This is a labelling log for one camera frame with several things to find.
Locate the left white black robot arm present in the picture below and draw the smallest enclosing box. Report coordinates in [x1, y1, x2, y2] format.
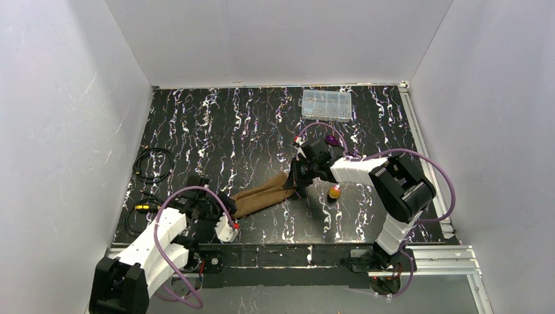
[88, 176, 238, 313]

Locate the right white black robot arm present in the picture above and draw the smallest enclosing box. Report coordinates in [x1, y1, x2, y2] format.
[283, 140, 437, 270]

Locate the purple spoon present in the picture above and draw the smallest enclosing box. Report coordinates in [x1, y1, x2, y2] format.
[325, 135, 340, 147]

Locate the black coiled cable yellow plug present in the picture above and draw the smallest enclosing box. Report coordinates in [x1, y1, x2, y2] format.
[123, 147, 175, 238]

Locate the brown burlap napkin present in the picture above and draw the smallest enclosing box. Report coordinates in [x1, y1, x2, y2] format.
[230, 172, 295, 219]

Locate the clear plastic organizer box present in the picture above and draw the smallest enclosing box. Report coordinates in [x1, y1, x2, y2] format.
[300, 89, 352, 123]

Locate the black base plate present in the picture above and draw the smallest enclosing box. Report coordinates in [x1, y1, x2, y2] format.
[189, 243, 417, 288]

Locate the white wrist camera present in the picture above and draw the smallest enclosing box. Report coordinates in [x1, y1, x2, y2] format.
[293, 136, 306, 160]
[215, 215, 239, 243]

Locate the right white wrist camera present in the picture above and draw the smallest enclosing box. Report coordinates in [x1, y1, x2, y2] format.
[293, 136, 306, 160]

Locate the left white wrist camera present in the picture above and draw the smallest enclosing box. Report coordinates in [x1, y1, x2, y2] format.
[215, 215, 239, 243]

